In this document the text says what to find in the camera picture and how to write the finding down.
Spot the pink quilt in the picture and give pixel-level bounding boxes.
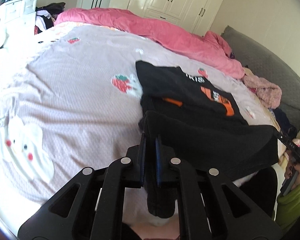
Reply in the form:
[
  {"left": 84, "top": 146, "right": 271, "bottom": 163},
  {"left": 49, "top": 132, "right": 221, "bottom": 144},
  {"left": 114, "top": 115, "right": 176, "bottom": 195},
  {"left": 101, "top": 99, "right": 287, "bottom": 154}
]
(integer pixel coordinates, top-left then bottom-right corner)
[{"left": 54, "top": 7, "right": 245, "bottom": 79}]

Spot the white wardrobe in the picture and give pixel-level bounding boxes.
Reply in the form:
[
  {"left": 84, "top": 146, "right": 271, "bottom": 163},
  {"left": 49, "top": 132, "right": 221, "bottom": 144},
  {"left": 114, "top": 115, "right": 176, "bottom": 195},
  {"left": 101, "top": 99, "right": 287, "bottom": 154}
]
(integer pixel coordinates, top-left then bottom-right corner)
[{"left": 109, "top": 0, "right": 232, "bottom": 37}]

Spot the fluffy pink garment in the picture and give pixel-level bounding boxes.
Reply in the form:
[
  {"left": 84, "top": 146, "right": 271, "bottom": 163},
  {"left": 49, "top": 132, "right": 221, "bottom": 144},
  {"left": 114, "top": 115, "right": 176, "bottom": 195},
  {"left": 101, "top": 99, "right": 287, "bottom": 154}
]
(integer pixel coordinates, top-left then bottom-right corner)
[{"left": 241, "top": 75, "right": 282, "bottom": 109}]

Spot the lilac strawberry print bedsheet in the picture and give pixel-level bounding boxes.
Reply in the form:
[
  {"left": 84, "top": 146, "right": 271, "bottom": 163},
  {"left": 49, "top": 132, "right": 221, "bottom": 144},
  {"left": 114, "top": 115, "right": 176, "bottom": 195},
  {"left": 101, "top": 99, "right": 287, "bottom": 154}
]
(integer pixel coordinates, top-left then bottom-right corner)
[{"left": 0, "top": 21, "right": 285, "bottom": 230}]

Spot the white drawer cabinet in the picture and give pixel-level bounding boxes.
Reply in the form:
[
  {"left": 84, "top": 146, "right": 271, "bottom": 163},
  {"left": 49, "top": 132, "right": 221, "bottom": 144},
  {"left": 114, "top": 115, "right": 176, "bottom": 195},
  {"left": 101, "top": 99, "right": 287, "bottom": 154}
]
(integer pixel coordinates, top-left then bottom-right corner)
[{"left": 0, "top": 0, "right": 39, "bottom": 34}]

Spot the pile of dark clothes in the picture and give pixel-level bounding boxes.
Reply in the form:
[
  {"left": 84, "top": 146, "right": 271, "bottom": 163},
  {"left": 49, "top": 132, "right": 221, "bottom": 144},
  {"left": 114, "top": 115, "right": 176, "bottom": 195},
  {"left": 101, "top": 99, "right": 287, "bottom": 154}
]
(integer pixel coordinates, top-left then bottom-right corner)
[{"left": 35, "top": 2, "right": 65, "bottom": 34}]

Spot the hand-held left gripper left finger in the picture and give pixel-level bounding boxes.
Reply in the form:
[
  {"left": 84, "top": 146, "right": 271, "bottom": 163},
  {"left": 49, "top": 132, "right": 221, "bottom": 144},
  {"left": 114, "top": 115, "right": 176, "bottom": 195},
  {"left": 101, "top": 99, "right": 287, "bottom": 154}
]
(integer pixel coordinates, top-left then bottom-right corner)
[{"left": 18, "top": 132, "right": 147, "bottom": 240}]

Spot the dark blue garment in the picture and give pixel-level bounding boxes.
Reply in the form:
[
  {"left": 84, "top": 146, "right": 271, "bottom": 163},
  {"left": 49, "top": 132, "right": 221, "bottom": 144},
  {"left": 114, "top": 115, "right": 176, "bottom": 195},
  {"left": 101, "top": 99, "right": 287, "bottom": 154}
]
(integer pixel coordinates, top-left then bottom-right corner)
[{"left": 274, "top": 107, "right": 298, "bottom": 137}]

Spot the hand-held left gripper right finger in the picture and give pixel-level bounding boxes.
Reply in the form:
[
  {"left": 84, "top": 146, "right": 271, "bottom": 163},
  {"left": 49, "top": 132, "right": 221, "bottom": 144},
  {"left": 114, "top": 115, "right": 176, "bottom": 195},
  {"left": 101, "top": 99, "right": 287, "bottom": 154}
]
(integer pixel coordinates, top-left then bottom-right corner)
[{"left": 155, "top": 134, "right": 283, "bottom": 240}]

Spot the grey quilted headboard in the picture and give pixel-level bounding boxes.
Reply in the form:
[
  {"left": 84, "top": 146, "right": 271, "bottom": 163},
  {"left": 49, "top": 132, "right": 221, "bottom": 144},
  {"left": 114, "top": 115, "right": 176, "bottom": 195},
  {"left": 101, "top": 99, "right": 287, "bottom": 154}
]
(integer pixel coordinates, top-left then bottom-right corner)
[{"left": 220, "top": 25, "right": 300, "bottom": 130}]

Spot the black long-sleeved shirt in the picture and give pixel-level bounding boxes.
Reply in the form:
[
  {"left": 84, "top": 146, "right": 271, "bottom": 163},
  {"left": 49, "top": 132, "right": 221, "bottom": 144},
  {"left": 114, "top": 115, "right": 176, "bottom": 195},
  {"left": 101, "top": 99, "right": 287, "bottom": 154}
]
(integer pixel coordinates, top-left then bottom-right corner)
[{"left": 135, "top": 60, "right": 280, "bottom": 218}]

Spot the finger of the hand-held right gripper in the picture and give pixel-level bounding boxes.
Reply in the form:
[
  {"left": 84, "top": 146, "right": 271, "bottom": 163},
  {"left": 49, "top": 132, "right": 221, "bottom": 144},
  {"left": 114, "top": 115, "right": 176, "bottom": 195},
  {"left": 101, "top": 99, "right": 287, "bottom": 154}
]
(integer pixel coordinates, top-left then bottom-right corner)
[{"left": 273, "top": 128, "right": 286, "bottom": 141}]

